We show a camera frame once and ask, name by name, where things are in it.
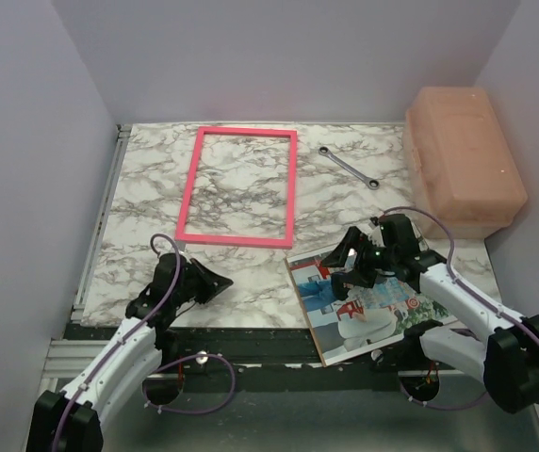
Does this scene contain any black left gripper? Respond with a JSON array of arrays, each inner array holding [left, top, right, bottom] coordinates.
[[173, 257, 234, 306]]

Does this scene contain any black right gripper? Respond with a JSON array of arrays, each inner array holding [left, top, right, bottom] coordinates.
[[320, 226, 398, 288]]

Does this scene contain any printed photo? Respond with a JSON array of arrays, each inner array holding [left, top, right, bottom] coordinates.
[[286, 248, 459, 368]]

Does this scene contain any pink photo frame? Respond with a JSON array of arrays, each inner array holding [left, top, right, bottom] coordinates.
[[175, 125, 298, 250]]

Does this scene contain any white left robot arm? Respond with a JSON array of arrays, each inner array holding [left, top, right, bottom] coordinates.
[[25, 253, 233, 451]]

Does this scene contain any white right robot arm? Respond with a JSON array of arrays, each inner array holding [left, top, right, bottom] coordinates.
[[321, 207, 539, 413]]

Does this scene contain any silver ratchet wrench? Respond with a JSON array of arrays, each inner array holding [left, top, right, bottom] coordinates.
[[318, 146, 380, 190]]

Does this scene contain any translucent orange plastic box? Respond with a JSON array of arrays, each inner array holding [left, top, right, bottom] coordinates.
[[402, 87, 528, 239]]

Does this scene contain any aluminium extrusion rail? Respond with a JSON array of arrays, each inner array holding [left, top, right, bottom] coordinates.
[[42, 340, 107, 379]]

